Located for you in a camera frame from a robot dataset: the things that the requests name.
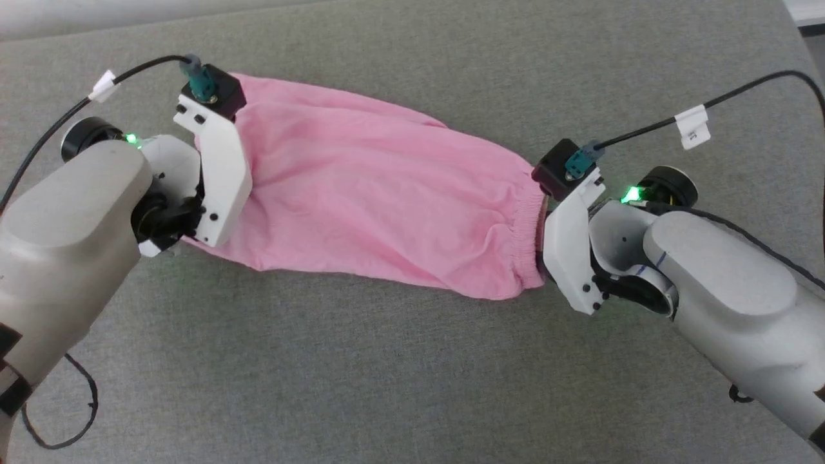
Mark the grey-green fabric sofa cushion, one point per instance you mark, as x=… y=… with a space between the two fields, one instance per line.
x=412 y=374

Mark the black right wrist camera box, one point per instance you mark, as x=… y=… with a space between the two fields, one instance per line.
x=554 y=174

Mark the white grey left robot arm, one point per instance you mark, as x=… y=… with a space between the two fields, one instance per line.
x=64 y=212

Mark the pink cloth shorts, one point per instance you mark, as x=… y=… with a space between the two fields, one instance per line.
x=374 y=193

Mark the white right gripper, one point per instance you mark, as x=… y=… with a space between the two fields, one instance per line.
x=567 y=251

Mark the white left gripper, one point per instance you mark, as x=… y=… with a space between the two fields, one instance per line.
x=225 y=180

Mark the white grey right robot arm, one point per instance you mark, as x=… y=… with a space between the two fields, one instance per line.
x=728 y=290

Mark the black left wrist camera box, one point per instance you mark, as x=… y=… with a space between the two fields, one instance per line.
x=225 y=96

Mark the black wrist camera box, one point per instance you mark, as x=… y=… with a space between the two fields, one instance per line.
x=225 y=96
x=554 y=174

